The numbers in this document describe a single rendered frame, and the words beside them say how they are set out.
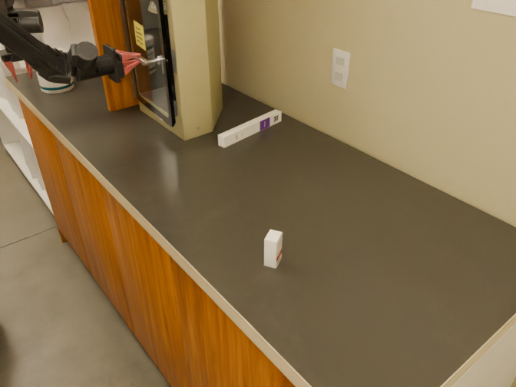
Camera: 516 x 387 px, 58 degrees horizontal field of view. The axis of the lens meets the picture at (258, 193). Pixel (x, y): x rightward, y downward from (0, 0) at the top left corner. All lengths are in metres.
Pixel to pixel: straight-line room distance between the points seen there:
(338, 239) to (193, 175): 0.48
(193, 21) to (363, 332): 0.98
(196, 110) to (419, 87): 0.68
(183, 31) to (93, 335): 1.38
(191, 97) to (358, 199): 0.61
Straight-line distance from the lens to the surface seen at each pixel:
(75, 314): 2.35
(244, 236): 1.12
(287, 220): 1.17
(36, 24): 1.70
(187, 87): 1.49
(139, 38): 1.60
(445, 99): 1.33
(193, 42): 1.47
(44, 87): 2.08
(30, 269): 2.67
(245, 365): 1.13
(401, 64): 1.38
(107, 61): 1.46
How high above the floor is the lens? 1.65
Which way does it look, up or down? 34 degrees down
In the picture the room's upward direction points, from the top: straight up
